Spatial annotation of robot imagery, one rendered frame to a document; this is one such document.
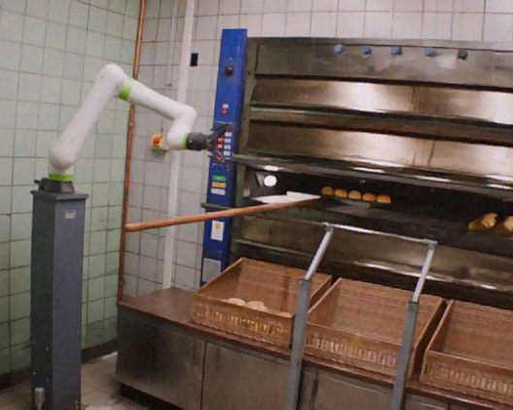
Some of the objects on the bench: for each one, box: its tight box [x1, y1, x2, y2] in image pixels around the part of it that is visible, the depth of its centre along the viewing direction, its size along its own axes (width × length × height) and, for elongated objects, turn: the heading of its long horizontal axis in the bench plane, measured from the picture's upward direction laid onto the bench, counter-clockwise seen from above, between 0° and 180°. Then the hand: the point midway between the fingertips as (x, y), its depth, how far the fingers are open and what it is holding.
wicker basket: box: [191, 257, 332, 349], centre depth 292 cm, size 49×56×28 cm
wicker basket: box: [303, 278, 443, 380], centre depth 263 cm, size 49×56×28 cm
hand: (237, 145), depth 260 cm, fingers open, 13 cm apart
